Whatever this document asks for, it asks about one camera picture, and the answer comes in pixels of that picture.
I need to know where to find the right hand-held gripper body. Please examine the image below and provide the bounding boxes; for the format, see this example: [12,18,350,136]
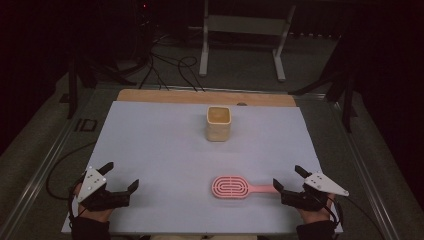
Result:
[281,171,350,212]

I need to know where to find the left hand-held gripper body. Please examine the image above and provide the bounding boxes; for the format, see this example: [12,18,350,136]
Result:
[77,165,131,213]

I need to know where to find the pink hairbrush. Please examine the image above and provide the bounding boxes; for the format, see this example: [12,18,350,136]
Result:
[211,175,278,200]

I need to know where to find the beige square cup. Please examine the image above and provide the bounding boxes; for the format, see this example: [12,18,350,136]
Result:
[205,105,232,143]

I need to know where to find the person's right hand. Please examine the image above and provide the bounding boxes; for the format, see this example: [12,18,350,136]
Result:
[297,194,336,225]

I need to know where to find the person's left hand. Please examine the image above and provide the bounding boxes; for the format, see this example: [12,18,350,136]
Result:
[73,183,114,223]

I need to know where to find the light grey table mat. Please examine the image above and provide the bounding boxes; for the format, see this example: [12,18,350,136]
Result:
[61,100,344,234]

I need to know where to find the black stand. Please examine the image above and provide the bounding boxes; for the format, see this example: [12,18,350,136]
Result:
[59,54,138,120]
[288,33,360,134]

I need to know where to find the white metal stand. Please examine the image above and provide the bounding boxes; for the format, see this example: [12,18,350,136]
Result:
[198,0,297,83]

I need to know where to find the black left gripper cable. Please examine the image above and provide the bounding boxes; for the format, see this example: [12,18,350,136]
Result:
[45,141,98,231]

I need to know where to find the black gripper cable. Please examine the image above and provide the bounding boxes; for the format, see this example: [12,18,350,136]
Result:
[45,141,98,231]
[328,195,385,240]

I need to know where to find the aluminium frame rail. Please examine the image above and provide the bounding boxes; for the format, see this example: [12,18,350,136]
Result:
[0,87,98,240]
[95,83,327,100]
[328,99,402,240]

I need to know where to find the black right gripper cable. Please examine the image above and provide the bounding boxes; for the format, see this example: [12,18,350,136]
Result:
[328,195,385,240]

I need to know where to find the black floor cable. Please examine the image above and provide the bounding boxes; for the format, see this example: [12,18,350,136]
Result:
[138,49,170,91]
[177,55,206,93]

